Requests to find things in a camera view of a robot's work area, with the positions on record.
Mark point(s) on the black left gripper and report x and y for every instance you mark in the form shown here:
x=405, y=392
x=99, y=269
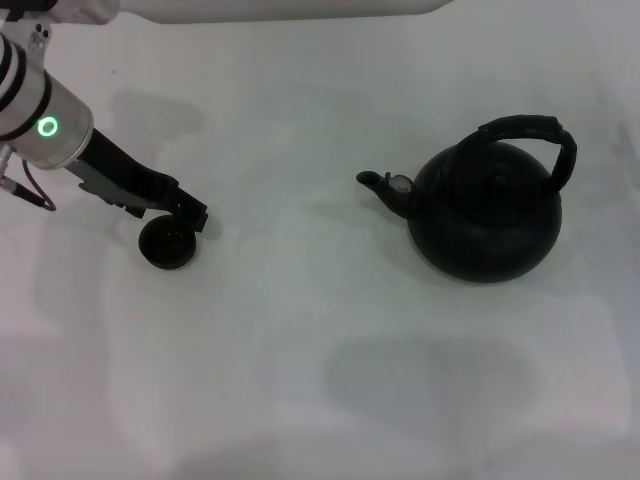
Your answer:
x=125, y=175

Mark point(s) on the small dark round teacup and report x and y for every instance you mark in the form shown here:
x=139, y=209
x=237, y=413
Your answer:
x=167, y=245

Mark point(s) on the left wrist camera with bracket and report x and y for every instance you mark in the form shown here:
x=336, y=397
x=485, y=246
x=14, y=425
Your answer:
x=40, y=37

